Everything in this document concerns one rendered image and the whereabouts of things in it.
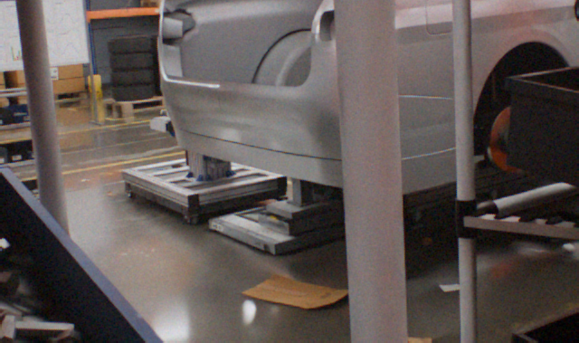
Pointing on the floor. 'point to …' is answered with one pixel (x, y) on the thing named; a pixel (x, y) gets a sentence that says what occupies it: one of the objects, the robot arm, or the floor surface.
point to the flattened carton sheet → (295, 292)
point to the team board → (76, 2)
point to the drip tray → (554, 217)
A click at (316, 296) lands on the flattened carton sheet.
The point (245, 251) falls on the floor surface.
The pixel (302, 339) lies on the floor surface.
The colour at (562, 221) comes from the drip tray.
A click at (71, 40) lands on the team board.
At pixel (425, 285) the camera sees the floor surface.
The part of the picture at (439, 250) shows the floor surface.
